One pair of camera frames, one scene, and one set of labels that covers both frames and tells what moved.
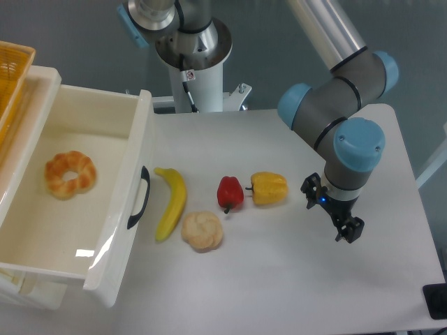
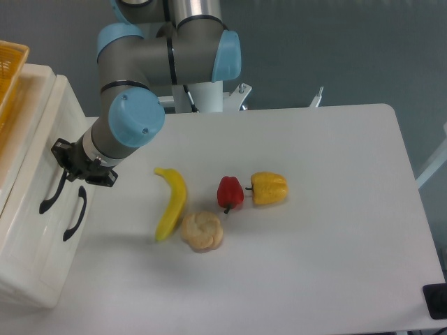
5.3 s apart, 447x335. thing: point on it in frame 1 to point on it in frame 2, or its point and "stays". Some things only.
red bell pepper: [230, 192] stays
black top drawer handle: [145, 175] to [46, 204]
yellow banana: [172, 216] stays
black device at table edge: [436, 299] stays
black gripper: [339, 209] to [75, 160]
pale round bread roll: [202, 230] stays
